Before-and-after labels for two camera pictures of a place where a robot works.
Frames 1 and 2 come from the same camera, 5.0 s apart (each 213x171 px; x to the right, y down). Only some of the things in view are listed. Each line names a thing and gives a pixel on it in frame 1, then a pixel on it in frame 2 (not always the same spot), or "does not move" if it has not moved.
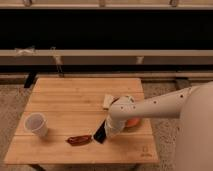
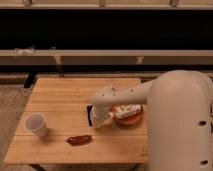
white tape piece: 139,59 does not move
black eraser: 100,134 to 89,107
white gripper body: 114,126 to 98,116
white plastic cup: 36,123 does not move
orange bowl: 132,122 does not move
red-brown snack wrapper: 79,140 does not move
